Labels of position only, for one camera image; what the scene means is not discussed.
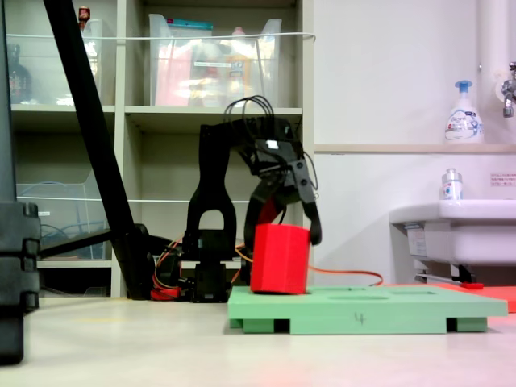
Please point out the dark glass bottle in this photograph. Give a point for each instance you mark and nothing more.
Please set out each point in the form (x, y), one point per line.
(18, 80)

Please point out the black tripod leg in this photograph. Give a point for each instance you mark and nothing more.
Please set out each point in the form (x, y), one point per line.
(96, 141)
(16, 262)

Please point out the black tripod brace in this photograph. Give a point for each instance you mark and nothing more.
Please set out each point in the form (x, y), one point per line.
(76, 244)

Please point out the small clear sanitizer bottle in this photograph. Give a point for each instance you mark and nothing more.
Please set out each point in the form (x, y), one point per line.
(451, 187)

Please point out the bottle with red cap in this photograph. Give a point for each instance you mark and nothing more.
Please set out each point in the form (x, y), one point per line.
(83, 16)

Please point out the white wall pipe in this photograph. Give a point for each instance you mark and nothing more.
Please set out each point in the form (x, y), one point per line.
(493, 32)

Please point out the white sink label sticker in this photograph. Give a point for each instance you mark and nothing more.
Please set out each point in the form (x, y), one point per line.
(417, 242)

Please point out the beige shelf unit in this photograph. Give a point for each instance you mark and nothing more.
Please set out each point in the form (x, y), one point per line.
(213, 115)

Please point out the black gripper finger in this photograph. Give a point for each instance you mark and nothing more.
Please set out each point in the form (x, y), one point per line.
(304, 185)
(256, 205)

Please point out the red octagonal pillar block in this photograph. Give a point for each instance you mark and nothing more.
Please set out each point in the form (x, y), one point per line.
(280, 262)

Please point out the white ceramic sink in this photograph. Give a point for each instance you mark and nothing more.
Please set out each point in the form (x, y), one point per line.
(463, 234)

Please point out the clear storage bin with label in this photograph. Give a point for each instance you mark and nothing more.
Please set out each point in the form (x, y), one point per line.
(213, 60)

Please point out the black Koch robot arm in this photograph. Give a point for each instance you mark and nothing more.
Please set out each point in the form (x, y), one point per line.
(211, 177)

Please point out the white foam soap pump bottle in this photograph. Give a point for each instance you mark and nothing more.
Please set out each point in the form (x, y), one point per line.
(463, 121)

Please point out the green shape sorting board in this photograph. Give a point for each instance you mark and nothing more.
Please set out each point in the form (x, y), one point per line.
(363, 310)

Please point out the white wall notice sticker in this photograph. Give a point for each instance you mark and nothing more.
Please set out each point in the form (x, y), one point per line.
(503, 179)

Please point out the metal faucet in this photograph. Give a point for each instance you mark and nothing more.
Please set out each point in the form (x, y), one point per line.
(508, 92)

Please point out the pink refill pouch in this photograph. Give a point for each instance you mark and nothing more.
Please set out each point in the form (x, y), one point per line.
(173, 76)

